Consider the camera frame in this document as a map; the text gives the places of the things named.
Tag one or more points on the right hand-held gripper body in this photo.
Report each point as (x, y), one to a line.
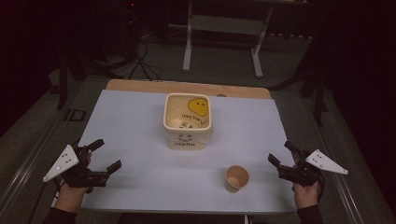
(306, 171)

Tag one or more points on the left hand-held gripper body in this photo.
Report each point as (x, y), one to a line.
(60, 163)

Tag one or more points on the person's right hand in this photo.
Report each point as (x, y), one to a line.
(307, 195)

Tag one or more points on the person's left hand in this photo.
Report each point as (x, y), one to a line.
(70, 196)

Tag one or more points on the white table sheet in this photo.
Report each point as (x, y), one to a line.
(140, 149)

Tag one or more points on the black floor socket plate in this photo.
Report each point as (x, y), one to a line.
(75, 115)

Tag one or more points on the brown paper cup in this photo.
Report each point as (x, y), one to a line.
(236, 179)

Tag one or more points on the black stand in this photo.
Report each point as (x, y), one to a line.
(62, 81)
(317, 99)

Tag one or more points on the cream square bin smiley face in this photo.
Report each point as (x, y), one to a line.
(187, 137)

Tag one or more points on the wooden table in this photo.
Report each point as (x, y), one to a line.
(149, 85)

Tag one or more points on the crumpled paper scraps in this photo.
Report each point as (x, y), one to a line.
(183, 125)

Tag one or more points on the white metal stand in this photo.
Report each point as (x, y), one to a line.
(224, 25)

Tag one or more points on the metal floor rail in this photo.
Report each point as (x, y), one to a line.
(337, 174)
(28, 161)

